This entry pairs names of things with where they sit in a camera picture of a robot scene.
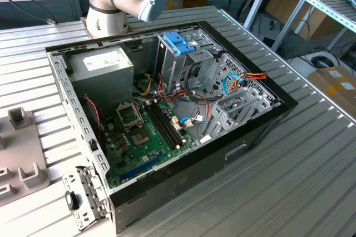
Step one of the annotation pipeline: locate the grey metal disk bay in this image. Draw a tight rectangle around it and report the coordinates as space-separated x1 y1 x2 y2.
199 52 281 141

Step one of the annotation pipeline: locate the black RAM slot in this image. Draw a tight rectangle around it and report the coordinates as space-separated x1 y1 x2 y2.
155 102 187 144
151 103 185 146
148 104 182 149
144 105 179 151

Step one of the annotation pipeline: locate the cream board connector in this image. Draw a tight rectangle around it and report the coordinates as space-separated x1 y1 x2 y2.
171 116 182 132

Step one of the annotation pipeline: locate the grey metal drive cage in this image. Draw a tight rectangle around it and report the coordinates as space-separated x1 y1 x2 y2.
154 28 223 96

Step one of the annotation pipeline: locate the CPU socket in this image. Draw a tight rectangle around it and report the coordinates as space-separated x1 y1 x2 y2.
130 128 152 148

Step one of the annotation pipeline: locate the metal socket cover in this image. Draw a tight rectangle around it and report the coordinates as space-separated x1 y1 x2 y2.
115 101 145 134

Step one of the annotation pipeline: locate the green motherboard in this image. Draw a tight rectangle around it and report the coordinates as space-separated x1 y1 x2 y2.
101 99 201 190

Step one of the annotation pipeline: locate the blue plastic drive latch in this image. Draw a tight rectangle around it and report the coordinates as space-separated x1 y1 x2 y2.
163 31 197 56

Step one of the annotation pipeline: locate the black open PC case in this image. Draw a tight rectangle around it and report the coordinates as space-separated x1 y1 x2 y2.
45 21 299 235

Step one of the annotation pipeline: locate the blue expansion slot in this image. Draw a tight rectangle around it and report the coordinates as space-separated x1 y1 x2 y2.
120 152 164 182

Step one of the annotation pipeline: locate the grey power supply unit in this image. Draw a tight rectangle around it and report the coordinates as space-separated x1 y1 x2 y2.
67 45 135 115

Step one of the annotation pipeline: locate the black latch knob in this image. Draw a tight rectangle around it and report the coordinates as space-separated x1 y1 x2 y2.
64 191 81 211

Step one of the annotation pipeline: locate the brown cardboard box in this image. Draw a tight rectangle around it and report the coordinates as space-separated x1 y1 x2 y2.
300 11 348 40
264 0 309 26

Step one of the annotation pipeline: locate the cardboard box with labels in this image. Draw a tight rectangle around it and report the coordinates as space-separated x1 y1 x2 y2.
307 66 356 111

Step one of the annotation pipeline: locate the grey parts rack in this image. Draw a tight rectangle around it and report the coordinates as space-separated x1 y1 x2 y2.
0 107 51 208

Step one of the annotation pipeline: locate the red orange wire bundle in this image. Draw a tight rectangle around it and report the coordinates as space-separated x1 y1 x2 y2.
157 72 195 106

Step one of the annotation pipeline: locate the blue wire with white plug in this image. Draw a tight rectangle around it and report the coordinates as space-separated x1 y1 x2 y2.
179 116 208 130

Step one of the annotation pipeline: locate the thick black cable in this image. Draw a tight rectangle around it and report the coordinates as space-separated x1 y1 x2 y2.
185 61 202 96

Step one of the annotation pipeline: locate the thin red wire loop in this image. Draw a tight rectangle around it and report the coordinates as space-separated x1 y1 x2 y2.
191 92 211 126

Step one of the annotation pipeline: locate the yellow orange wire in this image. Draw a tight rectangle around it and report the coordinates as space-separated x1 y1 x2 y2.
137 77 155 96

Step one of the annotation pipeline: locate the blue data wire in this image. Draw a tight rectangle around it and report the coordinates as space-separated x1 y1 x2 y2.
221 72 247 99

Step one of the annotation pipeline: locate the red yellow power wire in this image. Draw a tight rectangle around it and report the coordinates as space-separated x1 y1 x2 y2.
235 71 268 88

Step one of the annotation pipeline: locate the red black twisted wire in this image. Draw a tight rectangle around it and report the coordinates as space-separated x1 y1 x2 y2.
82 95 103 141

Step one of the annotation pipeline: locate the black cable coil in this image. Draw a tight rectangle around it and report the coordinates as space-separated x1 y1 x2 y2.
310 55 339 68

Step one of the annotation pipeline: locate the aluminium frame table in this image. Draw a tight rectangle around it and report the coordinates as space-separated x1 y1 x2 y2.
271 0 356 53

